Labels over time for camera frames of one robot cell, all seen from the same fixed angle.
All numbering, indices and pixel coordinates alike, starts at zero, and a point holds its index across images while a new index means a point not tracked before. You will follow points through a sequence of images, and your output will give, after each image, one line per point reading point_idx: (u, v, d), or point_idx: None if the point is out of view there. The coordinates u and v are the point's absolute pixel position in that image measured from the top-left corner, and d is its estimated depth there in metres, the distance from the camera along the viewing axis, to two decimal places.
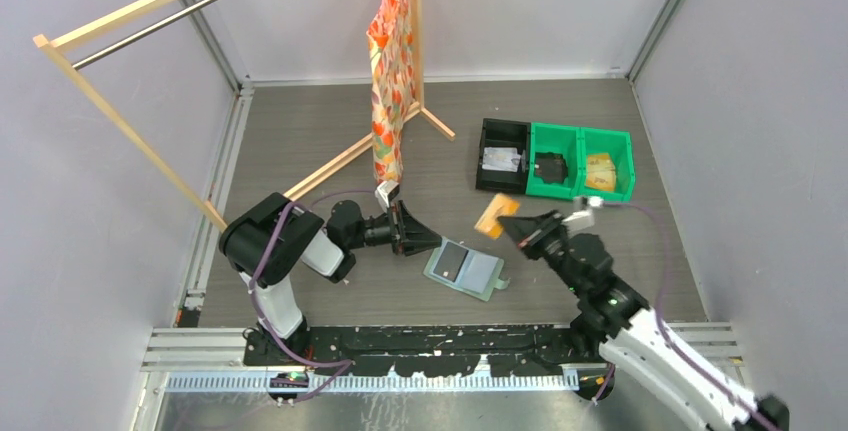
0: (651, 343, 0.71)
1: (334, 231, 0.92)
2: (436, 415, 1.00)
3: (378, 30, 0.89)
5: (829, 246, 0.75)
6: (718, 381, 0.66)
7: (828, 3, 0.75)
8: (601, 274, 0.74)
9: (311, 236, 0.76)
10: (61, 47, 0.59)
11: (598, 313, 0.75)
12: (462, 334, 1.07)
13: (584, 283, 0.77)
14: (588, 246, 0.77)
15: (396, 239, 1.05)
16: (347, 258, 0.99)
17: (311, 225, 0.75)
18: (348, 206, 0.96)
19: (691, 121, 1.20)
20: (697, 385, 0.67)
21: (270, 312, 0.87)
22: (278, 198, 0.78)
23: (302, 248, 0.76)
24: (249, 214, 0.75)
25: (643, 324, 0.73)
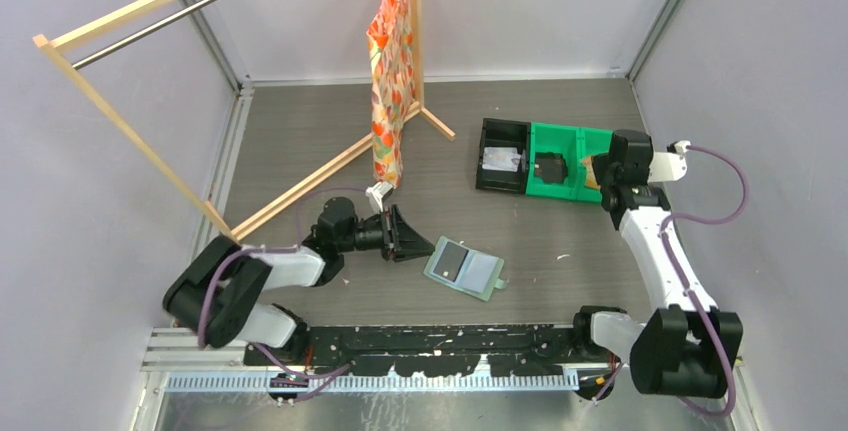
0: (644, 227, 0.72)
1: (320, 228, 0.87)
2: (436, 415, 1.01)
3: (378, 30, 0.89)
5: (829, 247, 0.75)
6: (684, 274, 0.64)
7: (828, 2, 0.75)
8: (630, 155, 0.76)
9: (257, 288, 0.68)
10: (61, 48, 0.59)
11: (613, 193, 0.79)
12: (462, 334, 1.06)
13: (613, 163, 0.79)
14: (633, 133, 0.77)
15: (388, 247, 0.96)
16: (335, 258, 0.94)
17: (253, 278, 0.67)
18: (336, 205, 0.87)
19: (691, 121, 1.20)
20: (664, 270, 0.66)
21: (254, 336, 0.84)
22: (216, 249, 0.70)
23: (253, 300, 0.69)
24: (186, 277, 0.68)
25: (648, 214, 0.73)
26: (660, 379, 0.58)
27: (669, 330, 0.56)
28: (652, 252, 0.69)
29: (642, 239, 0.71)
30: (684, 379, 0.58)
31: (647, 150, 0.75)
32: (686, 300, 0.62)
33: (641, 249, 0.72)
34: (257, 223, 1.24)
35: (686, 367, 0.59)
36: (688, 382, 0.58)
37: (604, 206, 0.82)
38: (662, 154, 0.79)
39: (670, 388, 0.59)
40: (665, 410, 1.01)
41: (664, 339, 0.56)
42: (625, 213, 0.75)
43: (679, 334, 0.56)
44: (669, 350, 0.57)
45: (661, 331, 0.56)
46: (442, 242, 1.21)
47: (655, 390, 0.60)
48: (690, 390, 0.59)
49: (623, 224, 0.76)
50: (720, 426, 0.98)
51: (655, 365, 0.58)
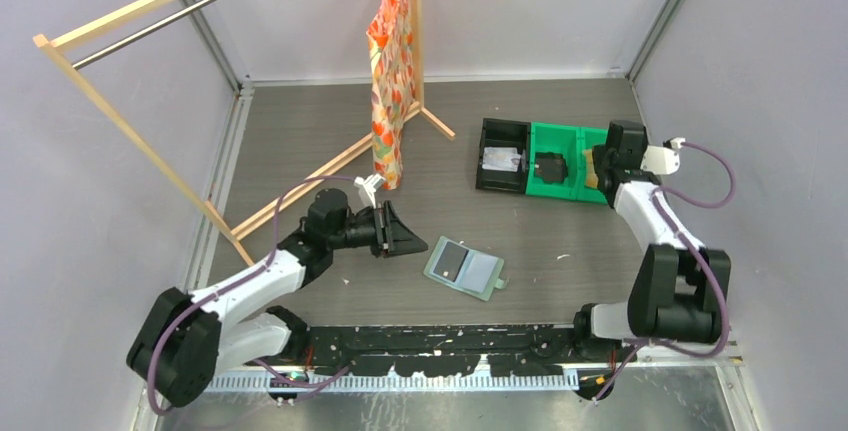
0: (636, 194, 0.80)
1: (312, 219, 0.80)
2: (436, 415, 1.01)
3: (378, 30, 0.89)
5: (829, 247, 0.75)
6: (672, 219, 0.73)
7: (829, 2, 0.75)
8: (626, 139, 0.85)
9: (210, 347, 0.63)
10: (61, 48, 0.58)
11: (607, 176, 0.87)
12: (462, 334, 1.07)
13: (609, 149, 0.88)
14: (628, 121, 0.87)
15: (380, 246, 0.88)
16: (323, 254, 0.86)
17: (198, 342, 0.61)
18: (331, 196, 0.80)
19: (691, 120, 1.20)
20: (655, 221, 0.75)
21: (246, 357, 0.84)
22: (166, 307, 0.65)
23: (211, 355, 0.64)
24: (142, 338, 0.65)
25: (638, 187, 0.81)
26: (659, 316, 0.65)
27: (661, 263, 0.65)
28: (645, 211, 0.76)
29: (635, 203, 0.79)
30: (680, 317, 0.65)
31: (640, 136, 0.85)
32: (676, 241, 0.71)
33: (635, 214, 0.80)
34: (257, 223, 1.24)
35: (680, 306, 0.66)
36: (684, 319, 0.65)
37: (600, 187, 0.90)
38: (659, 149, 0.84)
39: (668, 326, 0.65)
40: (666, 410, 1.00)
41: (663, 272, 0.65)
42: (620, 186, 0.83)
43: (670, 267, 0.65)
44: (663, 285, 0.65)
45: (654, 264, 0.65)
46: (442, 242, 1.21)
47: (655, 330, 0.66)
48: (687, 328, 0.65)
49: (618, 198, 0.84)
50: (720, 426, 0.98)
51: (653, 300, 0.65)
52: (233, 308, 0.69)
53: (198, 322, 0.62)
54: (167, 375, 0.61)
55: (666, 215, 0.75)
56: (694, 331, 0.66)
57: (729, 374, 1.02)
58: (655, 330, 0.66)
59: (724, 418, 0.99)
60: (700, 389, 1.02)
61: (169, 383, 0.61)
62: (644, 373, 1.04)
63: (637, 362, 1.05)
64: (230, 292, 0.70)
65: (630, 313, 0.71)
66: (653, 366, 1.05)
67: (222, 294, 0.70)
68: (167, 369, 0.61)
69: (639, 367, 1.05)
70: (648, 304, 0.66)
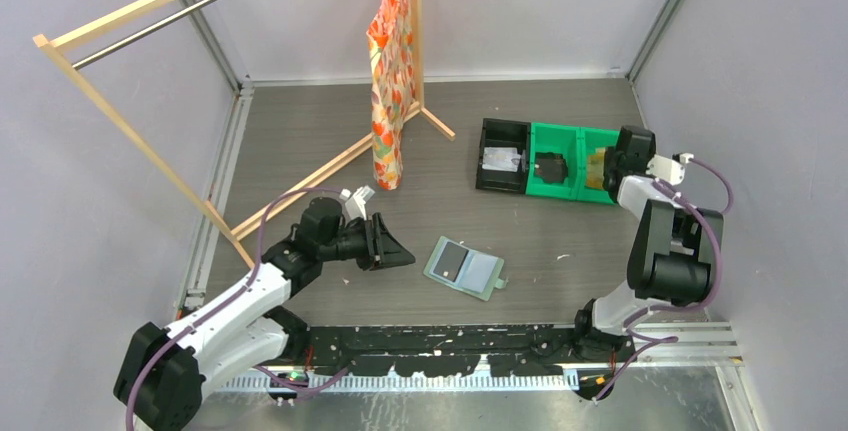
0: (637, 182, 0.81)
1: (304, 226, 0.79)
2: (436, 415, 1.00)
3: (378, 30, 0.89)
5: (829, 247, 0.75)
6: (670, 191, 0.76)
7: (828, 2, 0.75)
8: (633, 142, 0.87)
9: (191, 380, 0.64)
10: (61, 47, 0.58)
11: (612, 175, 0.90)
12: (462, 334, 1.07)
13: (617, 152, 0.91)
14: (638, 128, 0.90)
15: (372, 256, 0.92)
16: (312, 264, 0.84)
17: (179, 379, 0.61)
18: (324, 204, 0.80)
19: (691, 120, 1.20)
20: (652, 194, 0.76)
21: (240, 371, 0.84)
22: (143, 345, 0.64)
23: (194, 387, 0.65)
24: (124, 377, 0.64)
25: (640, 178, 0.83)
26: (657, 265, 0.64)
27: (656, 213, 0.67)
28: (645, 191, 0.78)
29: (634, 186, 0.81)
30: (679, 267, 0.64)
31: (647, 141, 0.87)
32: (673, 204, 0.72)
33: (634, 198, 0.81)
34: (258, 222, 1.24)
35: (679, 259, 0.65)
36: (682, 271, 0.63)
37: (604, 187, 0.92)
38: (666, 158, 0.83)
39: (666, 276, 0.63)
40: (666, 410, 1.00)
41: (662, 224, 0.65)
42: (623, 178, 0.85)
43: (665, 216, 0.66)
44: (659, 234, 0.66)
45: (649, 212, 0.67)
46: (442, 242, 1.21)
47: (653, 283, 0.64)
48: (686, 280, 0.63)
49: (621, 190, 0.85)
50: (720, 426, 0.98)
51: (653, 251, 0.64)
52: (211, 338, 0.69)
53: (176, 358, 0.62)
54: (150, 409, 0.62)
55: (664, 190, 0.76)
56: (691, 289, 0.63)
57: (729, 374, 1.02)
58: (653, 284, 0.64)
59: (724, 418, 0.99)
60: (700, 390, 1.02)
61: (153, 417, 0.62)
62: (644, 373, 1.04)
63: (638, 362, 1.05)
64: (209, 321, 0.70)
65: (629, 273, 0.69)
66: (652, 365, 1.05)
67: (199, 325, 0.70)
68: (149, 403, 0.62)
69: (639, 367, 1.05)
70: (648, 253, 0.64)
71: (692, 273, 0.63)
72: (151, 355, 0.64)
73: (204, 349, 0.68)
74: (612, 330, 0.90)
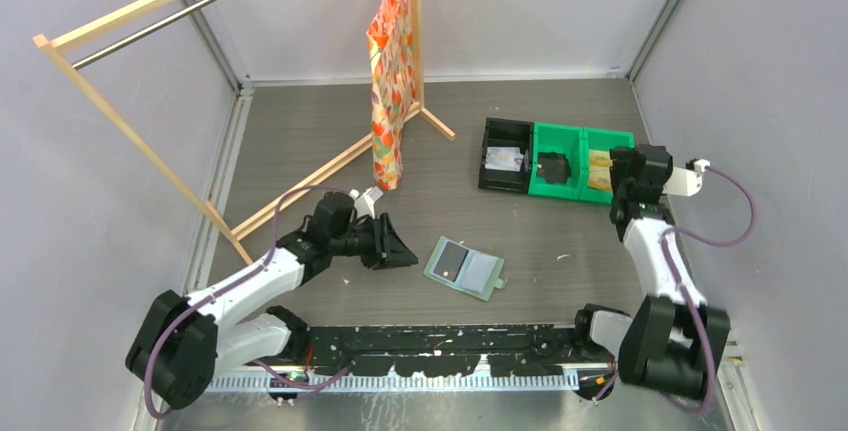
0: (648, 233, 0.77)
1: (319, 217, 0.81)
2: (436, 415, 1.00)
3: (378, 30, 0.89)
5: (829, 247, 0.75)
6: (676, 269, 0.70)
7: (828, 3, 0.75)
8: (647, 172, 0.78)
9: (209, 350, 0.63)
10: (61, 47, 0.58)
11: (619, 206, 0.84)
12: (462, 334, 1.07)
13: (629, 178, 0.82)
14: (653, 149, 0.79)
15: (377, 253, 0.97)
16: (324, 253, 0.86)
17: (197, 345, 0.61)
18: (338, 197, 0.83)
19: (691, 120, 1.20)
20: (660, 269, 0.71)
21: (246, 359, 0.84)
22: (163, 311, 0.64)
23: (209, 358, 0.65)
24: (139, 343, 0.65)
25: (651, 224, 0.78)
26: (648, 365, 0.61)
27: (657, 316, 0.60)
28: (651, 257, 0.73)
29: (640, 239, 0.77)
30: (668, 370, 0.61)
31: (665, 171, 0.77)
32: (676, 291, 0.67)
33: (641, 250, 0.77)
34: (257, 223, 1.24)
35: (672, 359, 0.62)
36: (674, 371, 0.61)
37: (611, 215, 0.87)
38: (680, 170, 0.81)
39: (656, 377, 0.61)
40: (666, 410, 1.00)
41: (656, 324, 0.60)
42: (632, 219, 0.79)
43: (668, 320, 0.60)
44: (656, 342, 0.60)
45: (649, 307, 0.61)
46: (442, 242, 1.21)
47: (643, 381, 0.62)
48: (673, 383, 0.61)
49: (628, 233, 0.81)
50: (720, 426, 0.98)
51: (644, 351, 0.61)
52: (231, 309, 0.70)
53: (194, 325, 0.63)
54: (166, 378, 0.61)
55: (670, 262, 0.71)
56: (680, 388, 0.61)
57: (728, 374, 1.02)
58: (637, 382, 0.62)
59: (724, 418, 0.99)
60: None
61: (167, 386, 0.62)
62: None
63: None
64: (227, 292, 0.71)
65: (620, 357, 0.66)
66: None
67: (219, 295, 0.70)
68: (164, 372, 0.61)
69: None
70: (639, 353, 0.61)
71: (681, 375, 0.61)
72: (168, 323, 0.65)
73: (224, 318, 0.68)
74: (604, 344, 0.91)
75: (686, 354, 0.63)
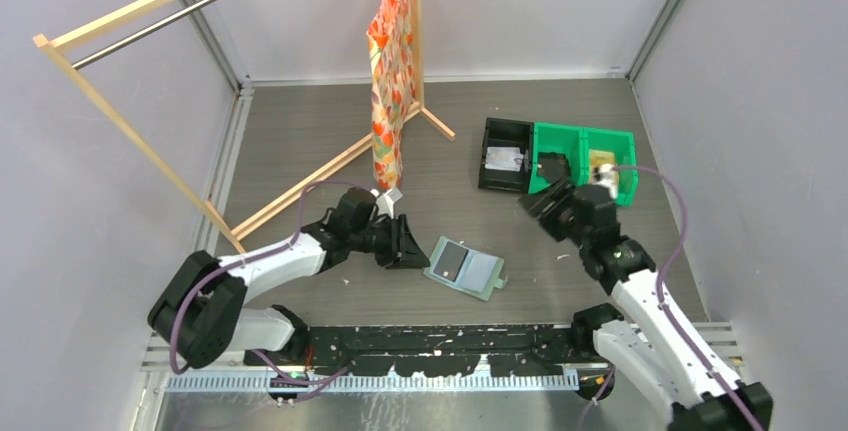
0: (643, 301, 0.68)
1: (341, 211, 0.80)
2: (436, 415, 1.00)
3: (378, 30, 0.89)
5: (828, 247, 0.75)
6: (700, 351, 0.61)
7: (828, 3, 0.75)
8: (603, 215, 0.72)
9: (236, 310, 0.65)
10: (61, 47, 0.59)
11: (597, 261, 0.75)
12: (462, 334, 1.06)
13: (586, 229, 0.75)
14: (592, 191, 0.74)
15: (394, 253, 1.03)
16: (344, 245, 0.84)
17: (227, 302, 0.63)
18: (361, 192, 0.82)
19: (691, 120, 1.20)
20: (685, 352, 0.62)
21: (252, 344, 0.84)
22: (194, 268, 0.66)
23: (231, 322, 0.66)
24: (165, 298, 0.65)
25: (641, 283, 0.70)
26: None
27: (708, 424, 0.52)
28: (663, 334, 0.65)
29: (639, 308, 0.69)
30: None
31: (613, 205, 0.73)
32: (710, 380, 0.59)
33: (647, 325, 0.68)
34: (258, 223, 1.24)
35: None
36: None
37: (593, 274, 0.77)
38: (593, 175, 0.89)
39: None
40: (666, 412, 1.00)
41: None
42: (618, 287, 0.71)
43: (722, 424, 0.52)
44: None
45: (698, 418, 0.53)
46: (442, 242, 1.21)
47: None
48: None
49: (616, 294, 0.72)
50: None
51: None
52: (258, 277, 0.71)
53: (225, 285, 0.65)
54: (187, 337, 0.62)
55: (687, 339, 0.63)
56: None
57: None
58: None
59: None
60: None
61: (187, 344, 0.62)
62: None
63: None
64: (257, 261, 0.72)
65: None
66: None
67: (248, 262, 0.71)
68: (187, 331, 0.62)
69: None
70: None
71: None
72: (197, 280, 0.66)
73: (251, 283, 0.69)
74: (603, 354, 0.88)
75: None
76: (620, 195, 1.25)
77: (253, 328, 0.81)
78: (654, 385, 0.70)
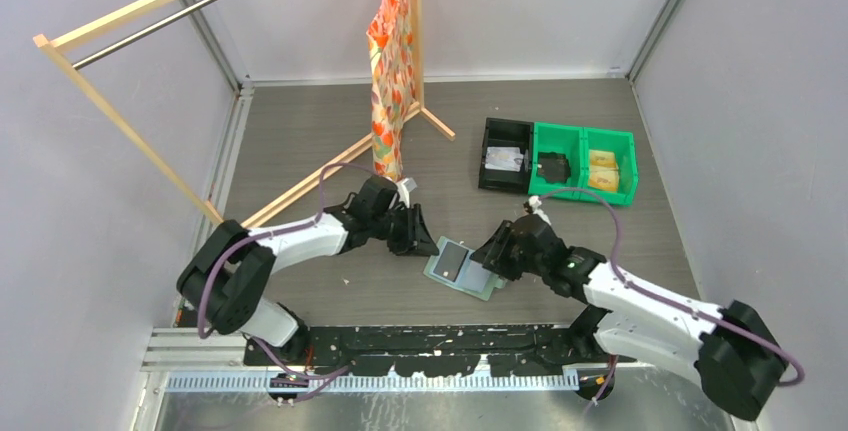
0: (611, 290, 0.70)
1: (365, 194, 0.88)
2: (436, 415, 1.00)
3: (378, 30, 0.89)
5: (828, 247, 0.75)
6: (677, 302, 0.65)
7: (828, 3, 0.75)
8: (542, 238, 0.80)
9: (264, 277, 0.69)
10: (61, 48, 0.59)
11: (562, 280, 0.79)
12: (462, 334, 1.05)
13: (539, 255, 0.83)
14: (527, 222, 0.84)
15: (409, 240, 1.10)
16: (364, 229, 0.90)
17: (256, 269, 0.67)
18: (380, 179, 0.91)
19: (691, 120, 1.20)
20: (665, 312, 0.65)
21: (257, 329, 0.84)
22: (225, 236, 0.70)
23: (258, 291, 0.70)
24: (194, 262, 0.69)
25: (600, 278, 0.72)
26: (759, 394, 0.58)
27: (723, 359, 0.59)
28: (639, 306, 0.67)
29: (609, 297, 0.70)
30: (768, 380, 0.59)
31: (548, 226, 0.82)
32: (701, 323, 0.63)
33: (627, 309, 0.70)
34: (258, 223, 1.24)
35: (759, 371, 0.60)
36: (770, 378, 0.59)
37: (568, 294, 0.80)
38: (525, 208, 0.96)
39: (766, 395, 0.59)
40: (666, 411, 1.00)
41: (734, 365, 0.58)
42: (587, 290, 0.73)
43: (731, 352, 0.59)
44: (742, 376, 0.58)
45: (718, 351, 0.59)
46: (442, 242, 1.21)
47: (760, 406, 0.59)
48: (775, 379, 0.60)
49: (591, 298, 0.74)
50: (720, 426, 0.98)
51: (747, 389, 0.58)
52: (285, 249, 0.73)
53: (255, 253, 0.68)
54: (216, 301, 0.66)
55: (662, 299, 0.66)
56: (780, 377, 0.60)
57: None
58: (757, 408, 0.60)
59: (724, 418, 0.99)
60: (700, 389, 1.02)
61: (215, 308, 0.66)
62: (644, 374, 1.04)
63: (637, 363, 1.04)
64: (284, 234, 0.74)
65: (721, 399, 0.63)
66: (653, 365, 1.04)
67: (276, 234, 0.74)
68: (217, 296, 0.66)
69: (639, 367, 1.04)
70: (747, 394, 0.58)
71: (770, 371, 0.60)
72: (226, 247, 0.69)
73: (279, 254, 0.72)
74: (617, 351, 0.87)
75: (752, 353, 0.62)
76: (621, 195, 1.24)
77: (264, 312, 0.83)
78: (671, 353, 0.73)
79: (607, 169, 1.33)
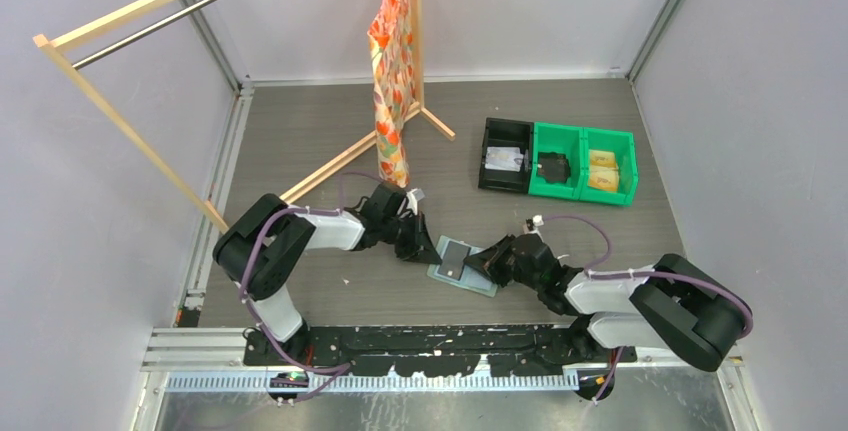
0: (582, 286, 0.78)
1: (378, 198, 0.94)
2: (436, 415, 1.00)
3: (379, 30, 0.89)
5: (829, 247, 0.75)
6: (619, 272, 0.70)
7: (828, 4, 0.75)
8: (543, 260, 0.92)
9: (302, 245, 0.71)
10: (61, 47, 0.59)
11: (556, 298, 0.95)
12: (462, 334, 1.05)
13: (536, 274, 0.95)
14: (528, 243, 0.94)
15: (415, 245, 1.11)
16: (376, 230, 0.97)
17: (297, 237, 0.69)
18: (392, 184, 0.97)
19: (691, 120, 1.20)
20: (612, 284, 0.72)
21: (267, 318, 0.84)
22: (267, 207, 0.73)
23: (295, 259, 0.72)
24: (235, 229, 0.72)
25: (575, 280, 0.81)
26: (707, 337, 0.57)
27: (652, 300, 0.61)
28: (601, 289, 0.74)
29: (583, 292, 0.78)
30: (712, 320, 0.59)
31: (547, 248, 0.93)
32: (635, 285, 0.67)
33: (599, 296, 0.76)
34: None
35: (705, 316, 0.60)
36: (717, 319, 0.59)
37: (556, 308, 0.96)
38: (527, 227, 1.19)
39: (718, 337, 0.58)
40: (666, 411, 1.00)
41: (666, 307, 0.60)
42: (567, 294, 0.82)
43: (657, 293, 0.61)
44: (679, 318, 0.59)
45: (645, 299, 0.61)
46: (443, 242, 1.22)
47: (716, 351, 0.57)
48: (727, 320, 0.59)
49: (577, 300, 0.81)
50: (720, 426, 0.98)
51: (687, 330, 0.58)
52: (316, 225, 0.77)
53: (294, 222, 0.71)
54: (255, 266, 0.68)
55: (612, 276, 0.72)
56: (735, 317, 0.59)
57: (729, 374, 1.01)
58: (720, 354, 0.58)
59: (724, 418, 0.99)
60: (700, 390, 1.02)
61: (252, 273, 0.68)
62: (644, 374, 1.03)
63: (637, 363, 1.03)
64: (318, 214, 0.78)
65: (687, 358, 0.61)
66: (653, 366, 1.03)
67: (312, 212, 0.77)
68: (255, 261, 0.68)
69: (639, 367, 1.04)
70: (692, 337, 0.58)
71: (717, 313, 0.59)
72: (265, 216, 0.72)
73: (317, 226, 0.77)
74: (611, 344, 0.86)
75: (699, 303, 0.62)
76: (620, 195, 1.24)
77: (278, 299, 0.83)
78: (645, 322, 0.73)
79: (607, 169, 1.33)
